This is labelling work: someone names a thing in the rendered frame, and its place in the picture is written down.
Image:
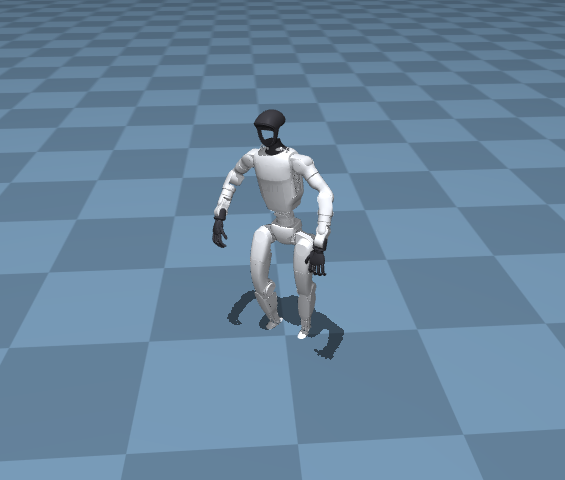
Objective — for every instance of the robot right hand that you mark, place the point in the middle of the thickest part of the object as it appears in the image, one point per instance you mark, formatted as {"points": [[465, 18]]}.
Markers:
{"points": [[218, 228]]}

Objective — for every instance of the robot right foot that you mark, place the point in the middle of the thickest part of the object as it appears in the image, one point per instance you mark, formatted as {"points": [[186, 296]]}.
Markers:
{"points": [[271, 325]]}

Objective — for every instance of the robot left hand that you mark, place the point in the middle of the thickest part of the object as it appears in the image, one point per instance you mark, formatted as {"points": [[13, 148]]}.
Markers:
{"points": [[316, 258]]}

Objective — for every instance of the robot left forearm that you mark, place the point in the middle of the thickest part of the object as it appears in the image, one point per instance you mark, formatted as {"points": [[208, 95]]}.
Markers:
{"points": [[325, 214]]}

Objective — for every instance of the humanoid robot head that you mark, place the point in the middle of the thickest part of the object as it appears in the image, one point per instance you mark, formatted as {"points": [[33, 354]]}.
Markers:
{"points": [[270, 120]]}

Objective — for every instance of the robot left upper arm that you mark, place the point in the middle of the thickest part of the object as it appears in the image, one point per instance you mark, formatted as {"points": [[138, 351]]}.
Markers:
{"points": [[304, 165]]}

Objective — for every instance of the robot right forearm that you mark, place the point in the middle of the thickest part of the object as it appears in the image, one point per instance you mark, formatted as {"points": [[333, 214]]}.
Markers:
{"points": [[226, 195]]}

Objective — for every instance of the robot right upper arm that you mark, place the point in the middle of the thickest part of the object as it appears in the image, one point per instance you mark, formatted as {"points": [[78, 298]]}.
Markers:
{"points": [[242, 166]]}

